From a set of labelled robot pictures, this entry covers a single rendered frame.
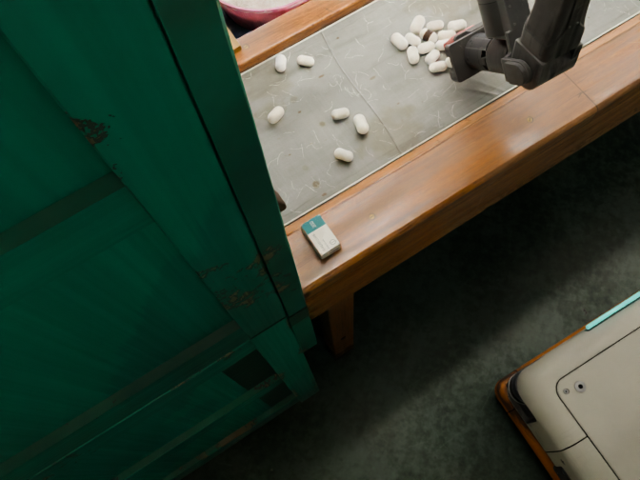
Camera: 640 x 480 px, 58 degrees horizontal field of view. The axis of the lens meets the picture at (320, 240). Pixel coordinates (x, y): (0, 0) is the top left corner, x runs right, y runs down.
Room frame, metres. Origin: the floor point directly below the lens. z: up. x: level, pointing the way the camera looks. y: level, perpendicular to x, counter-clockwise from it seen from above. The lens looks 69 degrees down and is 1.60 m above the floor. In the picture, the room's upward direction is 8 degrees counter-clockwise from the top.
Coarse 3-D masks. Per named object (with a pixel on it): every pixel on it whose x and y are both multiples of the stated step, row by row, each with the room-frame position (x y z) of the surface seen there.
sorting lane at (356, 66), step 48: (384, 0) 0.80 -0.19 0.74; (432, 0) 0.78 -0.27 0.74; (528, 0) 0.75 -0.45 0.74; (624, 0) 0.72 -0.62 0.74; (288, 48) 0.72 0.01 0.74; (336, 48) 0.71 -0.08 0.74; (384, 48) 0.69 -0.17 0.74; (288, 96) 0.62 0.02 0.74; (336, 96) 0.60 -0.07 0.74; (384, 96) 0.59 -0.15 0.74; (432, 96) 0.57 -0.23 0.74; (480, 96) 0.56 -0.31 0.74; (288, 144) 0.52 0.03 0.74; (336, 144) 0.51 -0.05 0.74; (384, 144) 0.49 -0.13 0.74; (288, 192) 0.43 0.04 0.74; (336, 192) 0.42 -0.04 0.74
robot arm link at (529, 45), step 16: (544, 0) 0.49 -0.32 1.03; (560, 0) 0.48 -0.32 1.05; (576, 0) 0.47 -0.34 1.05; (544, 16) 0.49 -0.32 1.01; (560, 16) 0.47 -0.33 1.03; (576, 16) 0.47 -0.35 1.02; (528, 32) 0.49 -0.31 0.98; (544, 32) 0.47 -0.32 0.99; (560, 32) 0.46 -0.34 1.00; (576, 32) 0.47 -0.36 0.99; (528, 48) 0.48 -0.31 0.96; (544, 48) 0.46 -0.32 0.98; (560, 48) 0.46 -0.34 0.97; (576, 48) 0.47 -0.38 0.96; (528, 64) 0.47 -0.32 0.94; (544, 64) 0.45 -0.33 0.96; (560, 64) 0.47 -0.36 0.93; (544, 80) 0.45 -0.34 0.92
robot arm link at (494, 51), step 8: (496, 40) 0.56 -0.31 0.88; (504, 40) 0.55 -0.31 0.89; (488, 48) 0.56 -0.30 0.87; (496, 48) 0.54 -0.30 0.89; (504, 48) 0.53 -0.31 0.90; (488, 56) 0.55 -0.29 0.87; (496, 56) 0.53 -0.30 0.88; (488, 64) 0.54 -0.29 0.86; (496, 64) 0.53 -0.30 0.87; (496, 72) 0.53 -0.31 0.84
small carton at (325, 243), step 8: (320, 216) 0.36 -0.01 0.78; (304, 224) 0.35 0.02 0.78; (312, 224) 0.35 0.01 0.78; (320, 224) 0.35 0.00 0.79; (304, 232) 0.34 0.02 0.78; (312, 232) 0.33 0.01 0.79; (320, 232) 0.33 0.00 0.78; (328, 232) 0.33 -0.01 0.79; (312, 240) 0.32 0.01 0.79; (320, 240) 0.32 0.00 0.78; (328, 240) 0.32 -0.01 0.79; (336, 240) 0.32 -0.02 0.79; (320, 248) 0.31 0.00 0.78; (328, 248) 0.31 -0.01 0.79; (336, 248) 0.31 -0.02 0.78; (320, 256) 0.30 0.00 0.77
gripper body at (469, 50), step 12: (468, 36) 0.61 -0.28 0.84; (480, 36) 0.59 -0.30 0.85; (456, 48) 0.59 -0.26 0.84; (468, 48) 0.59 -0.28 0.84; (480, 48) 0.57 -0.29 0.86; (456, 60) 0.58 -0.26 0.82; (468, 60) 0.58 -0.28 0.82; (480, 60) 0.55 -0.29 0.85; (456, 72) 0.57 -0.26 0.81; (468, 72) 0.57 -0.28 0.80
